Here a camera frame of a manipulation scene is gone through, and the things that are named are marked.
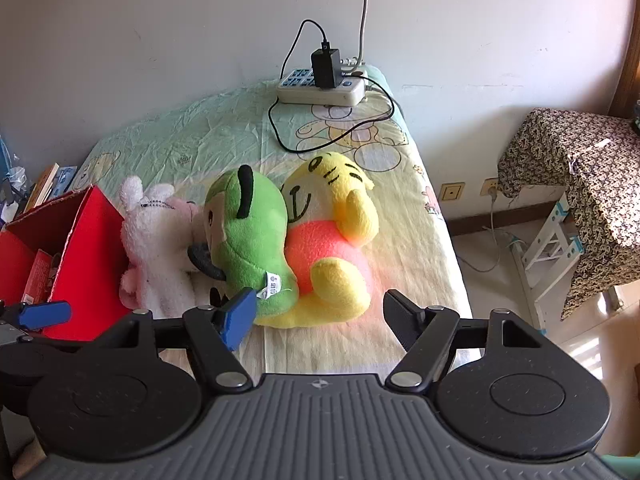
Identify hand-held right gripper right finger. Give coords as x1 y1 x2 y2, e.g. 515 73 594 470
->
382 289 551 393

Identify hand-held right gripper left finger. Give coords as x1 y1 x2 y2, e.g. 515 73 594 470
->
95 287 258 393

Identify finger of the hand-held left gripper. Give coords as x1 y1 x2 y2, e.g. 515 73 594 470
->
0 300 72 333

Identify red cardboard box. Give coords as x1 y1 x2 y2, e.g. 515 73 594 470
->
0 185 133 343

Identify yellow plush toy red shirt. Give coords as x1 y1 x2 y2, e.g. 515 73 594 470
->
255 151 381 330

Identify green plush toy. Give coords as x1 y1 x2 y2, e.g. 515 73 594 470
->
187 164 301 318

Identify white bunny plush toy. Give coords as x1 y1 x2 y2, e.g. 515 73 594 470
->
117 175 211 318

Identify mauve bear plush toy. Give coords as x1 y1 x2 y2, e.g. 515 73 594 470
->
167 197 206 226

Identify red printed packet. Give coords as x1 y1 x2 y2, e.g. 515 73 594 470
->
22 250 63 306

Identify tan yellow book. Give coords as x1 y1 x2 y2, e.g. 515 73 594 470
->
22 162 61 213

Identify blue white book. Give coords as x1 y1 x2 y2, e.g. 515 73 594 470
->
50 165 78 196

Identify clear plastic bag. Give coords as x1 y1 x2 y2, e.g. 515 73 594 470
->
0 135 31 221

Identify white blue step stool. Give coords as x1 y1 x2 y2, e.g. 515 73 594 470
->
510 192 583 331

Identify cartoon printed bed sheet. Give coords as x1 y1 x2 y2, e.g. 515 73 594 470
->
75 62 473 376

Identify white power strip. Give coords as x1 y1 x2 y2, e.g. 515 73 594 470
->
277 62 368 107

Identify small cloth-covered table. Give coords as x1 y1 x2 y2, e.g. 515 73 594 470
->
497 107 640 321

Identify black charger adapter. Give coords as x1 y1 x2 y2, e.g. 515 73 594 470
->
311 40 342 90

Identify grey floor cable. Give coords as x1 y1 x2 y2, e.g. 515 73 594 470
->
455 192 526 273

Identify black charger cable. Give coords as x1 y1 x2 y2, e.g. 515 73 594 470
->
268 20 401 157

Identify white power strip cable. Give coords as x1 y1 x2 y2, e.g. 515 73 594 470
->
357 0 371 68

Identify wooden door frame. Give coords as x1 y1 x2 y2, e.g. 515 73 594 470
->
607 10 640 118

